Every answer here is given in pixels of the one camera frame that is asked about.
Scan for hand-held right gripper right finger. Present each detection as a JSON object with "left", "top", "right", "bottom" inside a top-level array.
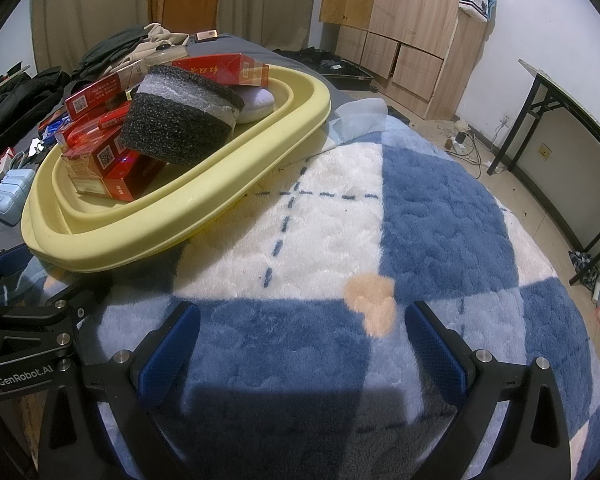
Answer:
[{"left": 404, "top": 301, "right": 569, "bottom": 480}]

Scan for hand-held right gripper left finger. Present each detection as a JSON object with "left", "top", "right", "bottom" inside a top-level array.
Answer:
[{"left": 37, "top": 301, "right": 202, "bottom": 480}]

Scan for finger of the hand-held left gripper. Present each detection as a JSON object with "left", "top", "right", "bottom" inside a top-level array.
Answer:
[
  {"left": 0, "top": 246, "right": 35, "bottom": 306},
  {"left": 45, "top": 280, "right": 114, "bottom": 332}
]

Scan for small red box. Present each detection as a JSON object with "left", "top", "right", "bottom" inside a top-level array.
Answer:
[
  {"left": 105, "top": 152, "right": 167, "bottom": 202},
  {"left": 60, "top": 127, "right": 129, "bottom": 196}
]

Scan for yellow plastic tray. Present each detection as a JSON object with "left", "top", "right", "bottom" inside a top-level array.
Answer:
[{"left": 21, "top": 63, "right": 332, "bottom": 274}]

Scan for clear-wrapped red pack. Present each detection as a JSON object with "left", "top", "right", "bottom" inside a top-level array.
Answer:
[{"left": 55, "top": 101, "right": 131, "bottom": 147}]

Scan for red carton with code label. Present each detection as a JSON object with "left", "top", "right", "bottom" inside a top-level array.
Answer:
[{"left": 64, "top": 62, "right": 154, "bottom": 121}]

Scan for dark foam cylinder grey band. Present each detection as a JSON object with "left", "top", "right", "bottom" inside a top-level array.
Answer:
[{"left": 120, "top": 64, "right": 246, "bottom": 166}]

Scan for white plush toy green leaf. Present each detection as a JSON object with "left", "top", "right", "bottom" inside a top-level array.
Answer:
[{"left": 235, "top": 87, "right": 276, "bottom": 125}]

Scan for large red carton silver end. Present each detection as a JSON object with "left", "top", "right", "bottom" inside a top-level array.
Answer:
[{"left": 172, "top": 54, "right": 270, "bottom": 89}]

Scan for light blue case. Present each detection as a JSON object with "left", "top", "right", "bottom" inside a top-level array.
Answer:
[{"left": 0, "top": 169, "right": 35, "bottom": 227}]

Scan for blue white checked rug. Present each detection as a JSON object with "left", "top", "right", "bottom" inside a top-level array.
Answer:
[{"left": 20, "top": 97, "right": 600, "bottom": 480}]

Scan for blue snack packet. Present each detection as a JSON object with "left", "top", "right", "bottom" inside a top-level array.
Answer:
[{"left": 39, "top": 115, "right": 74, "bottom": 141}]

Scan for black jacket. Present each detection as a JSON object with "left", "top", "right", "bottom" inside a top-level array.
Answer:
[{"left": 0, "top": 67, "right": 72, "bottom": 162}]

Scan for dark patterned cloth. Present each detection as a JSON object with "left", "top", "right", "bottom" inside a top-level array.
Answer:
[{"left": 567, "top": 250, "right": 600, "bottom": 289}]

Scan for dark green clothing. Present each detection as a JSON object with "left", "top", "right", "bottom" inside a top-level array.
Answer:
[{"left": 75, "top": 25, "right": 154, "bottom": 77}]

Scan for beige cloth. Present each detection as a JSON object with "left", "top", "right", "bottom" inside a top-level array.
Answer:
[{"left": 130, "top": 22, "right": 191, "bottom": 61}]

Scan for black folding table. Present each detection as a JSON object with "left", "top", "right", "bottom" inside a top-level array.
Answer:
[{"left": 487, "top": 59, "right": 600, "bottom": 286}]

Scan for open black suitcase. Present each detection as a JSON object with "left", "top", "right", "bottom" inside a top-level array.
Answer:
[{"left": 285, "top": 47, "right": 377, "bottom": 92}]

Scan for wooden wardrobe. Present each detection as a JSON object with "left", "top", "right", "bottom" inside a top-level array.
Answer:
[{"left": 320, "top": 0, "right": 502, "bottom": 121}]

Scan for beige curtain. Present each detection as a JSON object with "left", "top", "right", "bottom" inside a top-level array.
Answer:
[{"left": 30, "top": 0, "right": 322, "bottom": 69}]

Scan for white power strip with cables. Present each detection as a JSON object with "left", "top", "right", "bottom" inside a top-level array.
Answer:
[{"left": 442, "top": 122, "right": 484, "bottom": 166}]

